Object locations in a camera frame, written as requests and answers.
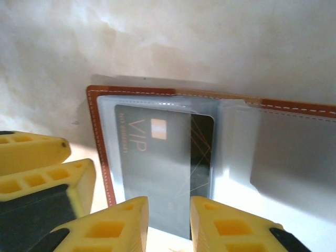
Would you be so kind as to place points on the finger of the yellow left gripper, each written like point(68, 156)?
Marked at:
point(81, 183)
point(31, 152)

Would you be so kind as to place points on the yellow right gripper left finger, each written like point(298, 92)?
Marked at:
point(110, 231)

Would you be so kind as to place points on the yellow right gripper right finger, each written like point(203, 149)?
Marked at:
point(231, 231)

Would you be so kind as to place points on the brown leather card holder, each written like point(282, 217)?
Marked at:
point(236, 157)

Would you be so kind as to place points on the black VIP card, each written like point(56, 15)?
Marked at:
point(162, 162)

